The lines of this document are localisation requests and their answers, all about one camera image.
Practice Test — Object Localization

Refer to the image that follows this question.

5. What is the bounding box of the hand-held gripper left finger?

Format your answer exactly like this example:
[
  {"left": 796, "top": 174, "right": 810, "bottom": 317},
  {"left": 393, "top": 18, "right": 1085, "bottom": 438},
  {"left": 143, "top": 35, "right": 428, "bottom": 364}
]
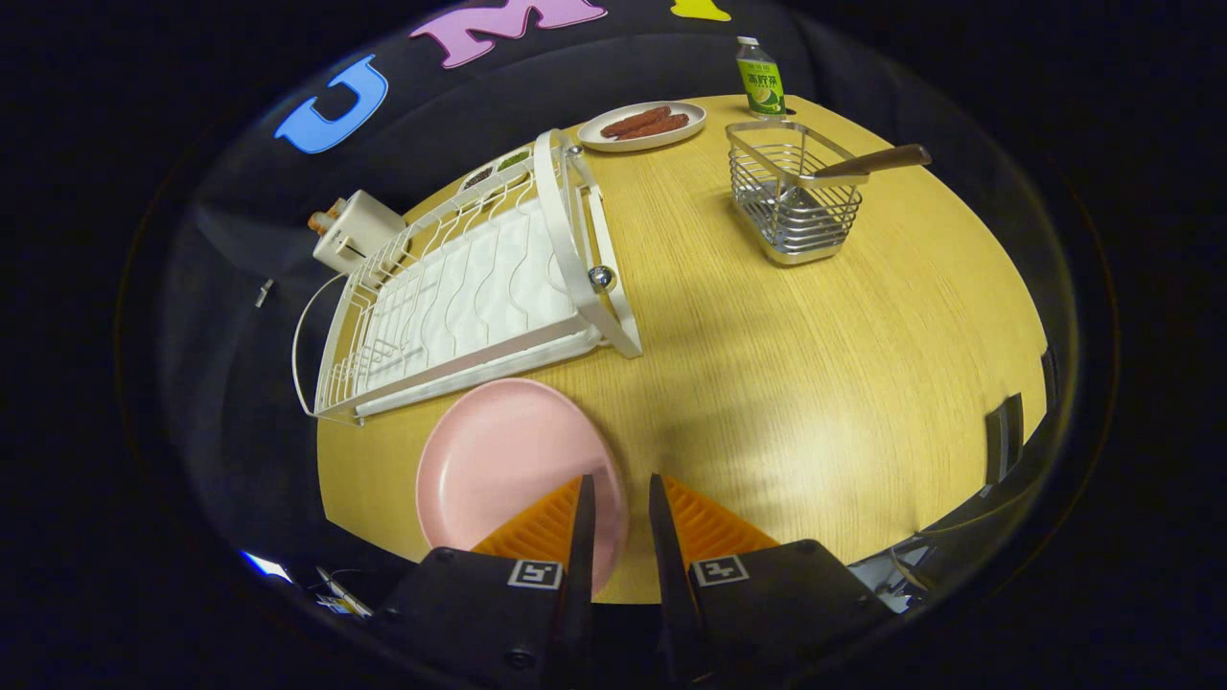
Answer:
[{"left": 364, "top": 472, "right": 597, "bottom": 690}]

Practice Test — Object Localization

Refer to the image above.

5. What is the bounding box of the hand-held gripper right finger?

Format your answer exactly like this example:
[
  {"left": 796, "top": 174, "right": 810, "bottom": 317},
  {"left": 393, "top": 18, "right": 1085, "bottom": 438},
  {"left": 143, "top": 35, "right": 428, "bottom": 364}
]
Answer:
[{"left": 648, "top": 471, "right": 892, "bottom": 689}]

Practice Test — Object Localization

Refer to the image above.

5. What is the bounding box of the pink plate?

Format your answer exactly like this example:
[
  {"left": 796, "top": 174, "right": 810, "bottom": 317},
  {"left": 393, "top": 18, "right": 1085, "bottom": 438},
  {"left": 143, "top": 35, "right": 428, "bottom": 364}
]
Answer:
[{"left": 415, "top": 378, "right": 630, "bottom": 597}]

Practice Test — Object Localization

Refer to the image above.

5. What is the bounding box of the white wire dish rack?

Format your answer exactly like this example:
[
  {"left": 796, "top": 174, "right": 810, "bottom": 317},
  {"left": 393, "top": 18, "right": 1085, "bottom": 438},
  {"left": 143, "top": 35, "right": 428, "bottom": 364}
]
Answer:
[{"left": 291, "top": 127, "right": 645, "bottom": 427}]

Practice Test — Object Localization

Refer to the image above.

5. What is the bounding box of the metal wire basket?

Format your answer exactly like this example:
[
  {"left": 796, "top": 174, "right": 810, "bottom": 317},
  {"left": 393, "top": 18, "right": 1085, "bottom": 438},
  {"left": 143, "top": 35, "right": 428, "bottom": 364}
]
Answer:
[{"left": 725, "top": 120, "right": 864, "bottom": 266}]

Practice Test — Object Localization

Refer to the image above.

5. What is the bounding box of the metal spoon with wooden handle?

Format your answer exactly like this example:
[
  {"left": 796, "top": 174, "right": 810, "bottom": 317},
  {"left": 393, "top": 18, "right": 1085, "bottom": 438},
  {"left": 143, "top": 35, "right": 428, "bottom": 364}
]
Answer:
[{"left": 767, "top": 144, "right": 933, "bottom": 217}]

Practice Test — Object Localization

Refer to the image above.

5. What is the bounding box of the white divided bean dish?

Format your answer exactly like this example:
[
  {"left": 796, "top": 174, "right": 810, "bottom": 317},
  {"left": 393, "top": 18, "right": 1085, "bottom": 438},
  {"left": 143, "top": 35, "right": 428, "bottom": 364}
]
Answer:
[{"left": 458, "top": 146, "right": 534, "bottom": 193}]

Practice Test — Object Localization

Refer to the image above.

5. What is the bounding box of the white oval plate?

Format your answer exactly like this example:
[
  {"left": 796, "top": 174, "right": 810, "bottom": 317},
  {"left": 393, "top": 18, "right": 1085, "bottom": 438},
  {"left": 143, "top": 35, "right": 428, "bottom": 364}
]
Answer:
[{"left": 576, "top": 101, "right": 708, "bottom": 153}]

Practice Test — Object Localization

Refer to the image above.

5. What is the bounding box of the computer monitor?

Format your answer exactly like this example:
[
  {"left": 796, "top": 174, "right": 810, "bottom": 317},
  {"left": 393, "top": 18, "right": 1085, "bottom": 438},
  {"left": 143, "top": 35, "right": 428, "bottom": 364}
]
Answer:
[{"left": 240, "top": 550, "right": 293, "bottom": 584}]

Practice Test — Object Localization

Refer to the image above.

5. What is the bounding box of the white toaster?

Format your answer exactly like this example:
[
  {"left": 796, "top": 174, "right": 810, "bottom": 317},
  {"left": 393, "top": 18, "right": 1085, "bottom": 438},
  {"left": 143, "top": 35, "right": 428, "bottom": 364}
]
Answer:
[{"left": 312, "top": 189, "right": 408, "bottom": 276}]

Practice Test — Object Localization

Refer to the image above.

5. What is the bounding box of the red sausage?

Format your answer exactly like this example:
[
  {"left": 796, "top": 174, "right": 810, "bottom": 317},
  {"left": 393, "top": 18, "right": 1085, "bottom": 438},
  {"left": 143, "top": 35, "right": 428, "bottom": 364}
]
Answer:
[
  {"left": 600, "top": 105, "right": 673, "bottom": 138},
  {"left": 615, "top": 113, "right": 691, "bottom": 142}
]

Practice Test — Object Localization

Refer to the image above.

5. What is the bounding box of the green label drink bottle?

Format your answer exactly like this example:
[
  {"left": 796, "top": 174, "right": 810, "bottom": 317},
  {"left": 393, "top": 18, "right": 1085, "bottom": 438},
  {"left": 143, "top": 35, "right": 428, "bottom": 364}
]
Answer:
[{"left": 735, "top": 36, "right": 788, "bottom": 121}]

